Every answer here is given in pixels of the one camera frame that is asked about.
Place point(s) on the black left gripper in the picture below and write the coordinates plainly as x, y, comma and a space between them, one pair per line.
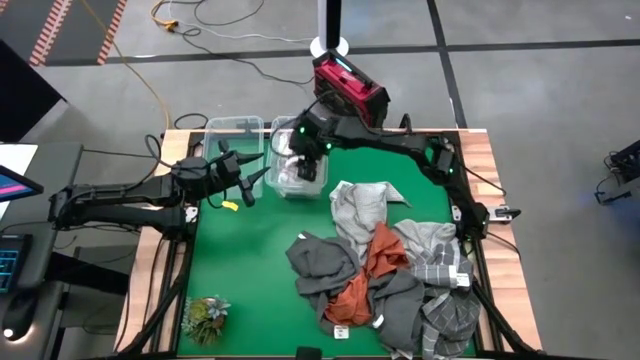
227, 169

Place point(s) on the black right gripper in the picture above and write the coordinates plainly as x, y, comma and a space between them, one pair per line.
310, 137

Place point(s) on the white towel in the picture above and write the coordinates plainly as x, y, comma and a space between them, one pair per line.
287, 172

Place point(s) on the light grey waffle towel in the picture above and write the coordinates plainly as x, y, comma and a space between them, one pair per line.
357, 205
425, 235

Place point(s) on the dark grey terry towel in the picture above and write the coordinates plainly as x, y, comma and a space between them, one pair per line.
400, 306
320, 265

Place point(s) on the dark grey towel dotted lines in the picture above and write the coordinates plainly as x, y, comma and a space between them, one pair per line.
450, 320

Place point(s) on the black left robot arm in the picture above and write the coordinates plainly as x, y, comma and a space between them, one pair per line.
115, 201

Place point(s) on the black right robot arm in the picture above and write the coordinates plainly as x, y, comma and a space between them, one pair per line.
385, 139

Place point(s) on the clear plastic bin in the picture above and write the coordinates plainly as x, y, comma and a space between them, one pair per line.
280, 192
235, 135

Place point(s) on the yellow tag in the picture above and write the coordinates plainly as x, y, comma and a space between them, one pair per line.
230, 205

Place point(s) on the red and black power station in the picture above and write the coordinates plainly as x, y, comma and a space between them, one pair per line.
350, 82

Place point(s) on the green succulent plant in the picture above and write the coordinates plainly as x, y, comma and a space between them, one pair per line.
202, 320

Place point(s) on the grey desk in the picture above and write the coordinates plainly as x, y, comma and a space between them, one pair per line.
30, 250

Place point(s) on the wooden table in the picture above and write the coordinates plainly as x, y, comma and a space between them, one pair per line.
500, 280

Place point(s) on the white paper sheet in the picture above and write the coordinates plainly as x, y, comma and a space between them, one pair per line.
15, 156

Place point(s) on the computer monitor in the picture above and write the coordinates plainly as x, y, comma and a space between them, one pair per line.
15, 185

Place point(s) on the black cabinet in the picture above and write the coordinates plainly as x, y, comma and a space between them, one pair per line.
25, 95

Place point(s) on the backlit keyboard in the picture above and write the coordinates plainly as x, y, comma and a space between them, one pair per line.
7, 265

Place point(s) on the black computer mouse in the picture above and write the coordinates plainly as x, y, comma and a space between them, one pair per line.
17, 315

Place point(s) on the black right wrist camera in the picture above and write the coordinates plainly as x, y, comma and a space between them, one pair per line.
307, 171

